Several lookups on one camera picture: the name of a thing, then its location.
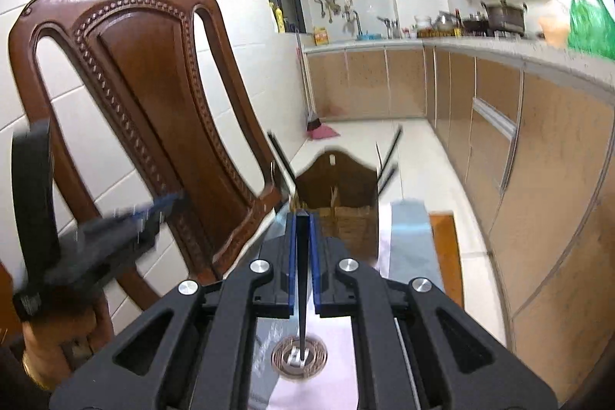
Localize orange plastic bag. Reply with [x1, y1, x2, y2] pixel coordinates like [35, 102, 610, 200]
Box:
[538, 2, 570, 46]

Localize wooden chopstick holder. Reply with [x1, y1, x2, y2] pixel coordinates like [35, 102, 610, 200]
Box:
[293, 148, 380, 269]

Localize person's left hand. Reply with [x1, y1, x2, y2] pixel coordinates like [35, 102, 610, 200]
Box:
[20, 292, 117, 389]

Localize brown kitchen cabinets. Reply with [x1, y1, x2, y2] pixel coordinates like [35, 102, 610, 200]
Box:
[305, 38, 615, 401]

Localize black chopstick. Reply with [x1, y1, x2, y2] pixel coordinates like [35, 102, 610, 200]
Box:
[297, 211, 311, 363]
[379, 169, 399, 198]
[378, 128, 403, 189]
[266, 130, 296, 199]

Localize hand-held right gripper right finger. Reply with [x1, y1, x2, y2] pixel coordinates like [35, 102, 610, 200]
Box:
[309, 212, 560, 410]

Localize green plastic bag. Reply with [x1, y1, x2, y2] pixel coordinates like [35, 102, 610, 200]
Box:
[568, 0, 615, 55]

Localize metal cooking pot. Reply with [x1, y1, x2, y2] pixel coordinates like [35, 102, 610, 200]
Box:
[482, 0, 527, 33]

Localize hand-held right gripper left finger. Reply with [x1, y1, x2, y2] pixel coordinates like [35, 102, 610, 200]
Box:
[49, 212, 298, 410]

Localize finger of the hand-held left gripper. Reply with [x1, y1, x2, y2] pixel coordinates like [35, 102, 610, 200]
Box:
[110, 192, 189, 239]

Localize person's left forearm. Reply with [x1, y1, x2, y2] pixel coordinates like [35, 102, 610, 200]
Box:
[0, 261, 56, 410]

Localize grey blue-striped cloth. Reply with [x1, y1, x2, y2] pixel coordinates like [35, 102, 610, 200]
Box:
[387, 199, 445, 290]

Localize broom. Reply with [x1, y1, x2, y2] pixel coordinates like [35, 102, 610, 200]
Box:
[295, 33, 325, 136]

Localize pink dustpan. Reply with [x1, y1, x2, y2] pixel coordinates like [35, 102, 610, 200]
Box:
[310, 124, 341, 141]

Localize carved wooden chair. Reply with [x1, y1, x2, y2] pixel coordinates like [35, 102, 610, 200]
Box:
[8, 0, 289, 310]

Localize metal faucet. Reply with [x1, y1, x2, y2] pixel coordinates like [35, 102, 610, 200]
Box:
[343, 9, 363, 38]

